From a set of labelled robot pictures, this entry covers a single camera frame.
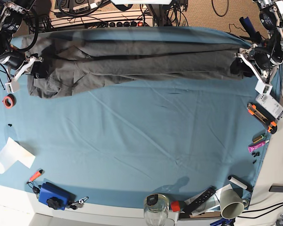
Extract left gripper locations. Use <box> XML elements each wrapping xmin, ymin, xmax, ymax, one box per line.
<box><xmin>230</xmin><ymin>57</ymin><xmax>254</xmax><ymax>77</ymax></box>

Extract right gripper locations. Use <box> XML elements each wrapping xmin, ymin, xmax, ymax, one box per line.
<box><xmin>30</xmin><ymin>62</ymin><xmax>49</xmax><ymax>79</ymax></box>

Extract grey T-shirt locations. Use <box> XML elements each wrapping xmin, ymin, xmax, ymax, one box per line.
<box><xmin>27</xmin><ymin>37</ymin><xmax>243</xmax><ymax>99</ymax></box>

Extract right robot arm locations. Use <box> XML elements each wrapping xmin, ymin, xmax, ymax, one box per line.
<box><xmin>0</xmin><ymin>0</ymin><xmax>49</xmax><ymax>79</ymax></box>

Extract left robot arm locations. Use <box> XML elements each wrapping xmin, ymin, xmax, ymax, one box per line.
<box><xmin>240</xmin><ymin>0</ymin><xmax>283</xmax><ymax>81</ymax></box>

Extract blue black clamp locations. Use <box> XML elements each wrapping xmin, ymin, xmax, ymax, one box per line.
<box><xmin>239</xmin><ymin>17</ymin><xmax>262</xmax><ymax>44</ymax></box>

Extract red tape roll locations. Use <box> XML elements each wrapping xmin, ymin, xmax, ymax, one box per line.
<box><xmin>2</xmin><ymin>94</ymin><xmax>16</xmax><ymax>109</ymax></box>

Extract white electronic box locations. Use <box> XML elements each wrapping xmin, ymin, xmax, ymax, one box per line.
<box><xmin>256</xmin><ymin>94</ymin><xmax>283</xmax><ymax>120</ymax></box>

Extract orange black utility knife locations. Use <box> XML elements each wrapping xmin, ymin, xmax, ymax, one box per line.
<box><xmin>247</xmin><ymin>103</ymin><xmax>277</xmax><ymax>134</ymax></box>

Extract small battery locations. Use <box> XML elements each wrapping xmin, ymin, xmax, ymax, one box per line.
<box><xmin>252</xmin><ymin>134</ymin><xmax>265</xmax><ymax>144</ymax></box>

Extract purple glue tube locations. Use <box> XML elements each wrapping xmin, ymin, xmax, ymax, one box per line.
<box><xmin>248</xmin><ymin>140</ymin><xmax>269</xmax><ymax>153</ymax></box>

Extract white paper roll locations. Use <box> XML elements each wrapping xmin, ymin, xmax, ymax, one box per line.
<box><xmin>0</xmin><ymin>137</ymin><xmax>35</xmax><ymax>174</ymax></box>

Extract small black screws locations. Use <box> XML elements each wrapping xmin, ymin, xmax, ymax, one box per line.
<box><xmin>252</xmin><ymin>152</ymin><xmax>260</xmax><ymax>164</ymax></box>

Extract power strip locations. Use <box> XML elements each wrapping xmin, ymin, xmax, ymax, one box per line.
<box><xmin>108</xmin><ymin>19</ymin><xmax>153</xmax><ymax>27</ymax></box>

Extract blue table cloth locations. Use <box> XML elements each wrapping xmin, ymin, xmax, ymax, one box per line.
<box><xmin>0</xmin><ymin>25</ymin><xmax>283</xmax><ymax>210</ymax></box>

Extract orange marker pen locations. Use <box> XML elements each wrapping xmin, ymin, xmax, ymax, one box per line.
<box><xmin>27</xmin><ymin>169</ymin><xmax>43</xmax><ymax>184</ymax></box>

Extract white black marker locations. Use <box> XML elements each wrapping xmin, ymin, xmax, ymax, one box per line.
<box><xmin>227</xmin><ymin>175</ymin><xmax>253</xmax><ymax>193</ymax></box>

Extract black power adapter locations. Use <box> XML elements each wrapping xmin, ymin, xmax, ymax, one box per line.
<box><xmin>268</xmin><ymin>184</ymin><xmax>283</xmax><ymax>193</ymax></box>

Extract blue clamp block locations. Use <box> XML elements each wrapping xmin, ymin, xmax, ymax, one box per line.
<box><xmin>38</xmin><ymin>182</ymin><xmax>75</xmax><ymax>210</ymax></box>

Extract grey-green mug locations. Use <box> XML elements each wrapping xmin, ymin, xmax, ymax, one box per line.
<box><xmin>219</xmin><ymin>189</ymin><xmax>249</xmax><ymax>219</ymax></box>

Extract metal carabiner keys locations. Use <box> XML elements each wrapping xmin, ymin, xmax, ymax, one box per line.
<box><xmin>67</xmin><ymin>196</ymin><xmax>89</xmax><ymax>210</ymax></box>

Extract papers under remote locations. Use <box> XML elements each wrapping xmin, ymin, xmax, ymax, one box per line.
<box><xmin>180</xmin><ymin>184</ymin><xmax>233</xmax><ymax>216</ymax></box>

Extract black remote control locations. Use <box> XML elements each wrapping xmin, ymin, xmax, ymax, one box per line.
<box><xmin>183</xmin><ymin>187</ymin><xmax>216</xmax><ymax>213</ymax></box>

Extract red cube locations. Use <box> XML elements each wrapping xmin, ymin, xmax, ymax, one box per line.
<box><xmin>170</xmin><ymin>201</ymin><xmax>181</xmax><ymax>212</ymax></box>

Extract glass jar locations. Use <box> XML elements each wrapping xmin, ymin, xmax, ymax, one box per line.
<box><xmin>143</xmin><ymin>194</ymin><xmax>170</xmax><ymax>226</ymax></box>

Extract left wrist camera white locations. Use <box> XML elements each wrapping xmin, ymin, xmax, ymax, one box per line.
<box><xmin>234</xmin><ymin>44</ymin><xmax>281</xmax><ymax>95</ymax></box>

